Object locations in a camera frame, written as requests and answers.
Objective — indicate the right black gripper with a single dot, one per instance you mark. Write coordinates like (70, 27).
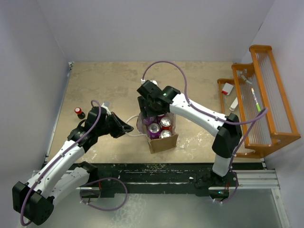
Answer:
(145, 109)

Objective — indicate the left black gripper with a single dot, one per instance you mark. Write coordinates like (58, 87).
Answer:
(123, 128)

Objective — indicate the purple Fanta can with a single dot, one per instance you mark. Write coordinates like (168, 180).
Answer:
(149, 120)
(154, 131)

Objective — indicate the red coke can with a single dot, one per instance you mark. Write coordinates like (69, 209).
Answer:
(165, 134)
(165, 123)

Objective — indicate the brown canvas bag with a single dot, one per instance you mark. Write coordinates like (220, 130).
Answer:
(156, 145)

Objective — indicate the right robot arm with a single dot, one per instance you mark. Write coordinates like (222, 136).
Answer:
(224, 128)

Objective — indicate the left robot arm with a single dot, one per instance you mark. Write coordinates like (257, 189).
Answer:
(35, 199)

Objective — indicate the small red-capped dark bottle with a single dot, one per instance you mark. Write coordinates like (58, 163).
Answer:
(80, 114)

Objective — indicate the red and white box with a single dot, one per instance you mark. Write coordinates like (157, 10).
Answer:
(227, 88)

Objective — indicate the orange wooden tiered rack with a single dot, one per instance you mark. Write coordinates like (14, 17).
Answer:
(277, 128)

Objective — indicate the green tipped pen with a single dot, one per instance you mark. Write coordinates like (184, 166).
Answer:
(255, 99)

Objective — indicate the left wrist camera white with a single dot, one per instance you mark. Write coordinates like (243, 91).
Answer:
(106, 105)

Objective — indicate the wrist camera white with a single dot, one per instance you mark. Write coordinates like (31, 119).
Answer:
(143, 81)
(106, 105)

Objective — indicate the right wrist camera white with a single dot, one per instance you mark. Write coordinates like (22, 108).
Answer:
(143, 81)

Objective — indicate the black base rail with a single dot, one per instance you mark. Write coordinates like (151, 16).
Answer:
(197, 179)

